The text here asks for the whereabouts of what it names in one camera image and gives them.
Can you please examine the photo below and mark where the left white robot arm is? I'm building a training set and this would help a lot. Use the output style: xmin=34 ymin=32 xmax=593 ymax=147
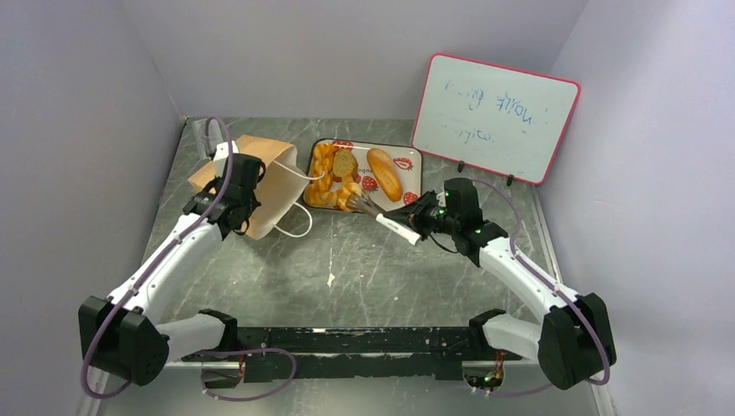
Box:
xmin=78 ymin=153 xmax=265 ymax=386

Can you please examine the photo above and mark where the braided orange fake bread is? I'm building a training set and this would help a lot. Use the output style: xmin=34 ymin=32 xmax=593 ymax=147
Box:
xmin=304 ymin=143 xmax=337 ymax=207

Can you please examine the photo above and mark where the round orange fake bun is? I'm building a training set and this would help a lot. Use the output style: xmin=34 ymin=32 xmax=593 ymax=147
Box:
xmin=336 ymin=181 xmax=362 ymax=212

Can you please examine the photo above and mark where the purple cable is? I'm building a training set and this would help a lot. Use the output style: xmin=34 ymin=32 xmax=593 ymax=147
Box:
xmin=467 ymin=179 xmax=612 ymax=399
xmin=80 ymin=116 xmax=298 ymax=402

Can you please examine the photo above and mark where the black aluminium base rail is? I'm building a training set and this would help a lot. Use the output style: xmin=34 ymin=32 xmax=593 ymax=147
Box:
xmin=94 ymin=326 xmax=604 ymax=383

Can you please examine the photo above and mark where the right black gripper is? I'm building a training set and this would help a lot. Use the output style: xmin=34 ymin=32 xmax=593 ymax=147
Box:
xmin=385 ymin=189 xmax=459 ymax=241

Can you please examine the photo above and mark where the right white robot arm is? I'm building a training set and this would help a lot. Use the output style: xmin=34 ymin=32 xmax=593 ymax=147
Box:
xmin=374 ymin=178 xmax=616 ymax=390

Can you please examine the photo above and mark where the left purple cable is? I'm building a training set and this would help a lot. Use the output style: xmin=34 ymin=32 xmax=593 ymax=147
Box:
xmin=80 ymin=116 xmax=298 ymax=402

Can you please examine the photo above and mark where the pink framed whiteboard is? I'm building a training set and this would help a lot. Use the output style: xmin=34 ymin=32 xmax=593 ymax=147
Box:
xmin=411 ymin=53 xmax=582 ymax=185

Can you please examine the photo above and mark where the long orange fake baguette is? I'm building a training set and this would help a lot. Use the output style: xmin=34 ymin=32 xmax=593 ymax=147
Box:
xmin=367 ymin=148 xmax=403 ymax=202

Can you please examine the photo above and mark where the clear plastic wrapper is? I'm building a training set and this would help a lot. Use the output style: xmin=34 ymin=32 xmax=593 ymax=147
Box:
xmin=192 ymin=119 xmax=211 ymax=159

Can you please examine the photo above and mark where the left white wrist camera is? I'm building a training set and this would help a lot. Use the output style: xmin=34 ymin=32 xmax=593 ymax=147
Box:
xmin=211 ymin=142 xmax=238 ymax=177

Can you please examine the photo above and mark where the brown paper bag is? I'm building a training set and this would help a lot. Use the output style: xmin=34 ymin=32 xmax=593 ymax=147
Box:
xmin=178 ymin=135 xmax=310 ymax=240

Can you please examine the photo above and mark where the strawberry pattern tray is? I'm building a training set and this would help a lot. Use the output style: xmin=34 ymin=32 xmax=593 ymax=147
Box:
xmin=302 ymin=139 xmax=423 ymax=211

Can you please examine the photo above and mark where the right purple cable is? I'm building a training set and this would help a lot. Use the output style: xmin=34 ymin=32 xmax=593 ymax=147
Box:
xmin=467 ymin=179 xmax=612 ymax=399

